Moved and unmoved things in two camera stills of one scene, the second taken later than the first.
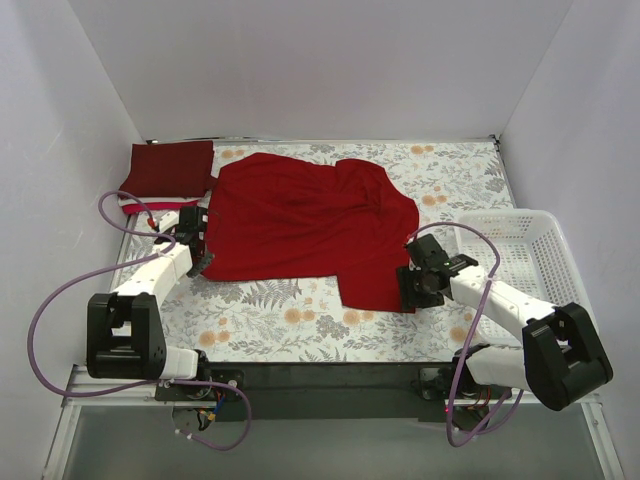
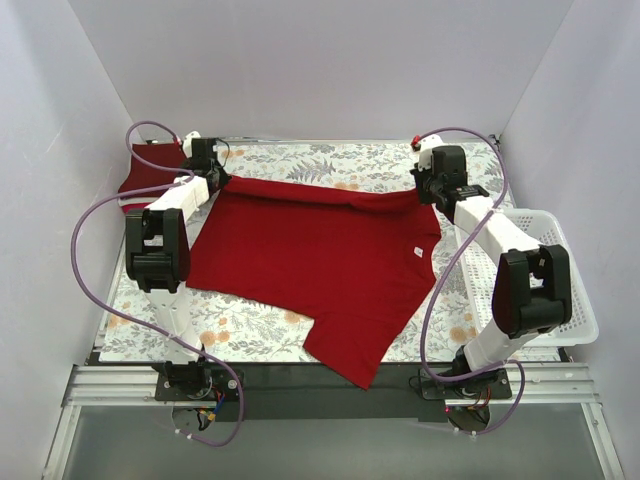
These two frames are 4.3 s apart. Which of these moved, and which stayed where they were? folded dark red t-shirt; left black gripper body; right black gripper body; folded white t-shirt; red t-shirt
Moved: left black gripper body; right black gripper body; red t-shirt
Stayed: folded dark red t-shirt; folded white t-shirt
